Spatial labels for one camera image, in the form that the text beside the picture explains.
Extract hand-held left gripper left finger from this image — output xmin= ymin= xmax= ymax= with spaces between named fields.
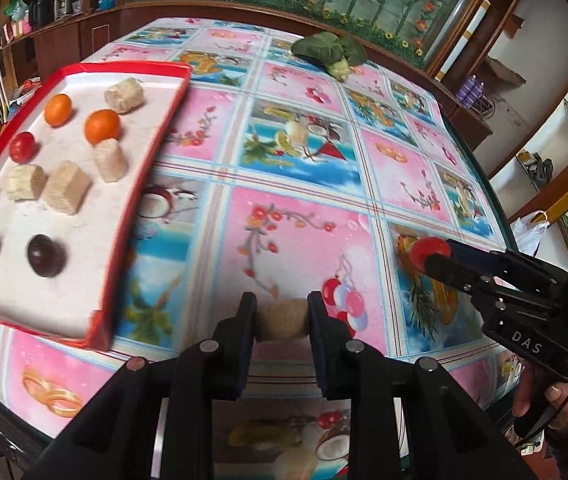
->
xmin=21 ymin=291 xmax=259 ymax=480

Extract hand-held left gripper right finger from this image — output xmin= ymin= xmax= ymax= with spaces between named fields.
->
xmin=307 ymin=291 xmax=532 ymax=480

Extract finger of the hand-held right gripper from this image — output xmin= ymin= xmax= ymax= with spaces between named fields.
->
xmin=445 ymin=239 xmax=568 ymax=292
xmin=425 ymin=255 xmax=508 ymax=312

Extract red tomato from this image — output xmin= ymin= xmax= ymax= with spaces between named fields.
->
xmin=410 ymin=237 xmax=452 ymax=275
xmin=9 ymin=131 xmax=39 ymax=164

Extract wooden cylinder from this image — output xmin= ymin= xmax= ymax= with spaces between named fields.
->
xmin=93 ymin=140 xmax=128 ymax=183
xmin=255 ymin=298 xmax=311 ymax=343
xmin=104 ymin=77 xmax=144 ymax=114

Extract dark purple plum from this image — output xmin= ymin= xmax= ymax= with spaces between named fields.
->
xmin=27 ymin=234 xmax=67 ymax=278

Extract red tray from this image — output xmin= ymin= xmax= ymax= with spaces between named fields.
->
xmin=0 ymin=60 xmax=194 ymax=352

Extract large wooden block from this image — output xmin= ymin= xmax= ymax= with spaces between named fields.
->
xmin=41 ymin=161 xmax=91 ymax=217

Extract orange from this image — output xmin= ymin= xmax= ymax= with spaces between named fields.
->
xmin=44 ymin=93 xmax=74 ymax=128
xmin=84 ymin=109 xmax=122 ymax=146

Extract pale wooden block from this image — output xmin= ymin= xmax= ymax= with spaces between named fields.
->
xmin=5 ymin=164 xmax=47 ymax=202

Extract white plastic bag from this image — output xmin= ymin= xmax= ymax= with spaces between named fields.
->
xmin=509 ymin=210 xmax=550 ymax=256

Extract printed tablecloth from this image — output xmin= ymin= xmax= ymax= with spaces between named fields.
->
xmin=0 ymin=16 xmax=510 ymax=480

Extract white shelf unit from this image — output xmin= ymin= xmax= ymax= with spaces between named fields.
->
xmin=489 ymin=45 xmax=568 ymax=246

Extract purple bottles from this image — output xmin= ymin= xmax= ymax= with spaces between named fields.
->
xmin=456 ymin=75 xmax=485 ymax=108

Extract rolled white poster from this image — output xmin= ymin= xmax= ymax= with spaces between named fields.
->
xmin=434 ymin=0 xmax=492 ymax=81

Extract leafy green vegetable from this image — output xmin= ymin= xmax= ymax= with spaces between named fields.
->
xmin=291 ymin=31 xmax=367 ymax=81

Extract wooden cabinet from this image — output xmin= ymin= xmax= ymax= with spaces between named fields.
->
xmin=0 ymin=2 xmax=135 ymax=91

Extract black flask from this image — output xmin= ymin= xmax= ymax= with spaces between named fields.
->
xmin=31 ymin=0 xmax=52 ymax=28

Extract green bag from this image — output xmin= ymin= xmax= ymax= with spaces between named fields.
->
xmin=4 ymin=0 xmax=30 ymax=23

